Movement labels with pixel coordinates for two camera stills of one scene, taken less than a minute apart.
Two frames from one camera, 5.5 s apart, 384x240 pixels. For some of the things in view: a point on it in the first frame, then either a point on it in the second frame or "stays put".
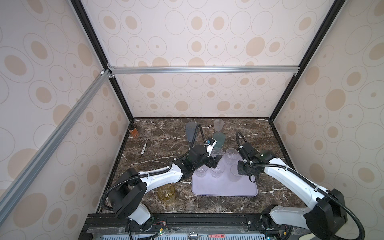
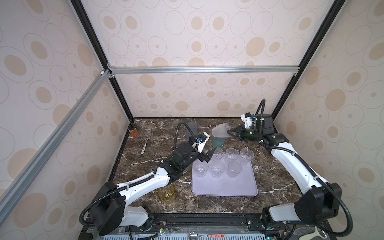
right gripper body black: [243, 168] to [249, 134]
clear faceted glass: [201, 171] stays put
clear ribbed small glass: [217, 171] stays put
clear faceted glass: [216, 151] stays put
